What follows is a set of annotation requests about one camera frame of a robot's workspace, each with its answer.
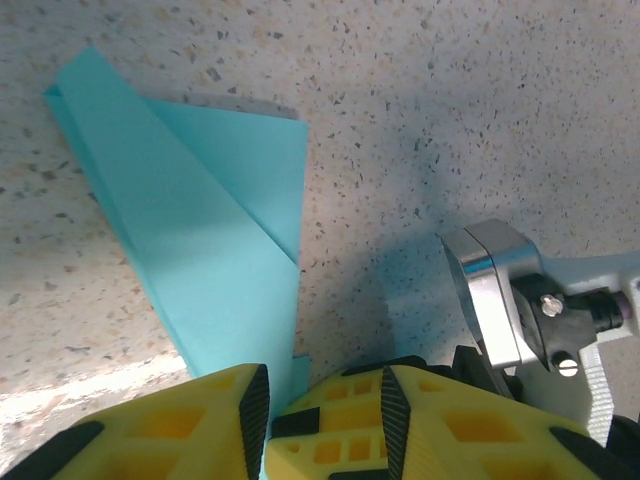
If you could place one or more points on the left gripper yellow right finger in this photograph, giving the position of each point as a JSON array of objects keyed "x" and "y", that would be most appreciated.
[{"x": 500, "y": 450}]

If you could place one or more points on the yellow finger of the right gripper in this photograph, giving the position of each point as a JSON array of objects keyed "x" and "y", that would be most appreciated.
[
  {"x": 350, "y": 425},
  {"x": 345, "y": 404}
]

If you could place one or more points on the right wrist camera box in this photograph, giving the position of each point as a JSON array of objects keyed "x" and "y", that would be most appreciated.
[{"x": 500, "y": 280}]

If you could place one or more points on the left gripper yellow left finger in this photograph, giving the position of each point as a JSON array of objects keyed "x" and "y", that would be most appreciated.
[{"x": 150, "y": 450}]

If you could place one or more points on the light blue cloth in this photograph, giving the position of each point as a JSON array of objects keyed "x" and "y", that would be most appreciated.
[{"x": 175, "y": 225}]

